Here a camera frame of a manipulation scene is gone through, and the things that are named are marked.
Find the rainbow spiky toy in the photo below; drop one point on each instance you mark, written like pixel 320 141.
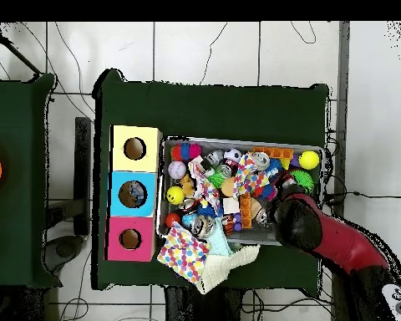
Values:
pixel 187 152

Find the white baseball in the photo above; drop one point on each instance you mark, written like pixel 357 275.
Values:
pixel 177 169

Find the grey floor stand base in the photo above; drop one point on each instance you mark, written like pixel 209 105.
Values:
pixel 63 249

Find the yellow smiley ball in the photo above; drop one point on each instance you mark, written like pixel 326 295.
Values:
pixel 175 194

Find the cream muslin cloth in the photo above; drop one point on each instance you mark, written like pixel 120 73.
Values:
pixel 220 271

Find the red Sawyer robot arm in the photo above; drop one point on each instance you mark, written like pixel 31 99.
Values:
pixel 341 241

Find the mint green cloth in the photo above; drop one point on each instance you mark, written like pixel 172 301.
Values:
pixel 219 242

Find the black and white soccer ball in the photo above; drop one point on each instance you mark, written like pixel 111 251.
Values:
pixel 232 156

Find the small polka dot cloth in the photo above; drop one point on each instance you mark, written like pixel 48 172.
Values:
pixel 244 175

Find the large polka dot cloth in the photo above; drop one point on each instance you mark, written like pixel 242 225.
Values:
pixel 184 254

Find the crushed red black can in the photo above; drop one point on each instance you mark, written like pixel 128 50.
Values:
pixel 262 215

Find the crushed silver can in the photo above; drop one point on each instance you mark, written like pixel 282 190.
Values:
pixel 260 161

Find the wooden box with three holes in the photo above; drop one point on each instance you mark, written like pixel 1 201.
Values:
pixel 120 200

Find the shallow clear bin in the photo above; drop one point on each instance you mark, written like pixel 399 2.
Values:
pixel 187 234

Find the large green spiky ball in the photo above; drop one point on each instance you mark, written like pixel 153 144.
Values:
pixel 303 178

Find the green covered side table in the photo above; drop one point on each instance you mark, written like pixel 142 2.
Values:
pixel 20 200

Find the black flat panel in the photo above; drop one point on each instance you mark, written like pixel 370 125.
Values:
pixel 83 174

